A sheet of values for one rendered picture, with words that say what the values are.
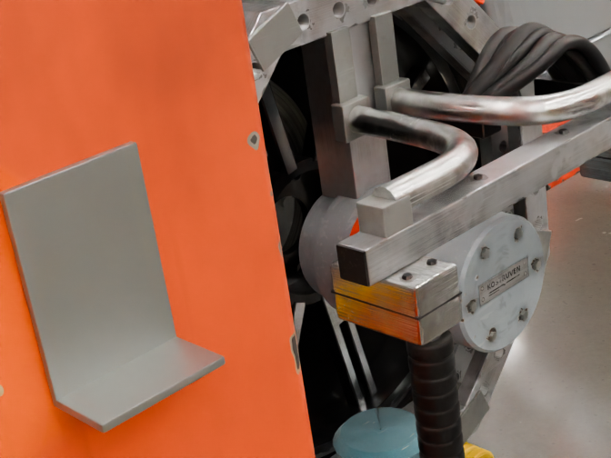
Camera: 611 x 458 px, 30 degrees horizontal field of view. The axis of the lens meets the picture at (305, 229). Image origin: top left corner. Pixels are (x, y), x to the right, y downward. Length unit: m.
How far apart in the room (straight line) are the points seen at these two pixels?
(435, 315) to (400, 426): 0.23
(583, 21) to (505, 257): 0.65
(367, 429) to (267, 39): 0.36
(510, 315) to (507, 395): 1.44
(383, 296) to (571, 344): 1.84
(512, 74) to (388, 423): 0.34
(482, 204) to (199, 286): 0.47
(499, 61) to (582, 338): 1.66
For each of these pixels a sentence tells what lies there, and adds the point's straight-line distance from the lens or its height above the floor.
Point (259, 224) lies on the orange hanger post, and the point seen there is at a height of 1.13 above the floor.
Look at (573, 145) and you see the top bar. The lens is 1.01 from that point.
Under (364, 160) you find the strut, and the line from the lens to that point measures 1.10.
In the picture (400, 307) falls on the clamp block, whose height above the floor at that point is 0.93.
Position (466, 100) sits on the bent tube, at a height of 1.01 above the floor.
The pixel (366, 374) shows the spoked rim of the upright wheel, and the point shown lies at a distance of 1.32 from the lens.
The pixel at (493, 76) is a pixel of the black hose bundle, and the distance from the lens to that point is 1.10.
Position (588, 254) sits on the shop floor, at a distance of 3.11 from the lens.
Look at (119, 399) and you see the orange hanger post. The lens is 0.44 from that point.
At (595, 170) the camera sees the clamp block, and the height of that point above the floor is 0.91.
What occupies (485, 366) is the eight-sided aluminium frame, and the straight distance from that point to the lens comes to 1.31.
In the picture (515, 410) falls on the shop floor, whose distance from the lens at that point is 2.45.
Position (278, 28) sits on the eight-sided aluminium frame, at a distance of 0.99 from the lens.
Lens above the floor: 1.31
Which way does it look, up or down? 22 degrees down
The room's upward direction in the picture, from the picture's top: 9 degrees counter-clockwise
